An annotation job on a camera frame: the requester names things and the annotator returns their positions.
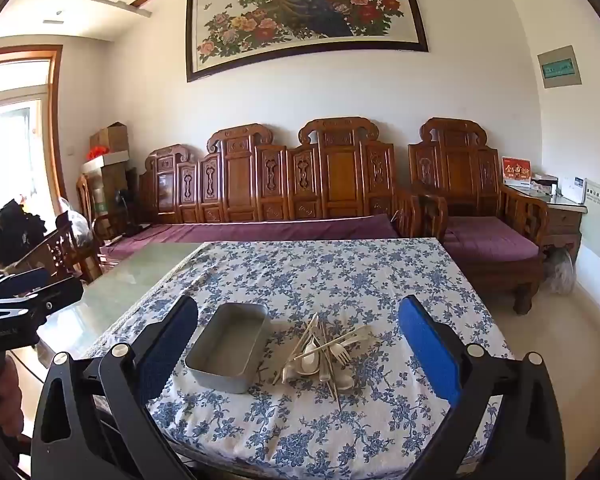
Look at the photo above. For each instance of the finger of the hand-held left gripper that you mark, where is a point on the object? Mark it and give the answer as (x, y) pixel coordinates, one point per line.
(55, 295)
(17, 280)

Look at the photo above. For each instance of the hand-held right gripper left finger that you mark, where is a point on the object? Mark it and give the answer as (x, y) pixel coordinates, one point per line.
(170, 350)

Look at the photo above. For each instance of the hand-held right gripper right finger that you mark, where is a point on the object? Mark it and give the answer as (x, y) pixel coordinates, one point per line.
(430, 350)

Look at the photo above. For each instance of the rectangular metal tin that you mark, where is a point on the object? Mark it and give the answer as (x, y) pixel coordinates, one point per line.
(230, 340)

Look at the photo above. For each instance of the pale wooden chopstick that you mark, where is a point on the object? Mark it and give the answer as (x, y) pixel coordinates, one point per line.
(300, 344)
(311, 353)

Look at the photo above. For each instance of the person's left hand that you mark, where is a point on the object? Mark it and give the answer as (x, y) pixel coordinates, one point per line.
(10, 400)

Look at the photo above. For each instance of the wooden chair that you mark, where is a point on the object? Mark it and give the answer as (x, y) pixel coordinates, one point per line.
(55, 250)
(84, 200)

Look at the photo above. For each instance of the black clothing pile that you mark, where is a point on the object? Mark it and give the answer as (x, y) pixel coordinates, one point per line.
(12, 230)

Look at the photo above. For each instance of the clear plastic bag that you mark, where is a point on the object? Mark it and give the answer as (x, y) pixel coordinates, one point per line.
(77, 225)

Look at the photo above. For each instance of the pale fork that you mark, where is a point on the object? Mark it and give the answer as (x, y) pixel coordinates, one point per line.
(341, 355)

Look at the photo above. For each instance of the dark wooden chopstick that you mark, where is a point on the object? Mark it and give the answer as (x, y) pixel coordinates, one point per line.
(333, 390)

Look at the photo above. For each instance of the metal spoon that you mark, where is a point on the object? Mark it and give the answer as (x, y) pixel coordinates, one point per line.
(327, 372)

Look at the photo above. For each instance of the wooden cabinet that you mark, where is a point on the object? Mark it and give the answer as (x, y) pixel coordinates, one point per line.
(107, 185)

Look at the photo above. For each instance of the purple armchair cushion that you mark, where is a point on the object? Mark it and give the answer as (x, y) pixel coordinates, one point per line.
(490, 240)

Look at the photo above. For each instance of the blue floral tablecloth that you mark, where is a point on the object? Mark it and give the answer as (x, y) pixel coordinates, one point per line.
(330, 270)

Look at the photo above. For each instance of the white box with red contents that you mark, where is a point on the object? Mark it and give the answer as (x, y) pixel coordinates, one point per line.
(107, 158)

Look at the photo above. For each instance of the translucent plastic bag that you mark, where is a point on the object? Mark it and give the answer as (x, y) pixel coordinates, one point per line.
(559, 272)

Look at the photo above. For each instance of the purple sofa cushion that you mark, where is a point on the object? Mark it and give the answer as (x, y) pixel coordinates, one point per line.
(280, 232)

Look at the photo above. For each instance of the brown cardboard box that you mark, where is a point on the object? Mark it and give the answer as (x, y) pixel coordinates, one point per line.
(110, 136)

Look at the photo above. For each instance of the carved wooden armchair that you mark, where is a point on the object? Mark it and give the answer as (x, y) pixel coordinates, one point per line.
(455, 170)

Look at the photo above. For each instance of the wooden side table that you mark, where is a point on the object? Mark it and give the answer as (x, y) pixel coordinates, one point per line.
(562, 220)

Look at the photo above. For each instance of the carved wooden sofa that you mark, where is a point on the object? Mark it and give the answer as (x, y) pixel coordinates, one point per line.
(335, 175)

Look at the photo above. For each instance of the red desk calendar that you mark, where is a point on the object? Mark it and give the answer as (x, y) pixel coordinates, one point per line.
(516, 170)

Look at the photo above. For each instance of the tissue box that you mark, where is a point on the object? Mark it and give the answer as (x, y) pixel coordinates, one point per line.
(545, 182)

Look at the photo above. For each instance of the white desk device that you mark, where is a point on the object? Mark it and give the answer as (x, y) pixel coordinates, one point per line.
(572, 190)

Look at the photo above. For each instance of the framed peacock painting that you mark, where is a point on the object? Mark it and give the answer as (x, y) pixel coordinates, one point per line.
(305, 10)

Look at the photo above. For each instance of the wooden door frame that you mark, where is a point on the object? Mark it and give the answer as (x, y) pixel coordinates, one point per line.
(55, 110)

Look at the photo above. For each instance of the white wall panel door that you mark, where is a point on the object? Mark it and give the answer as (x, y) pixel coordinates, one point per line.
(597, 217)

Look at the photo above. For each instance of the grey wall panel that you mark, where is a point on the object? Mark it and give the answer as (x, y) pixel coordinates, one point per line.
(560, 67)

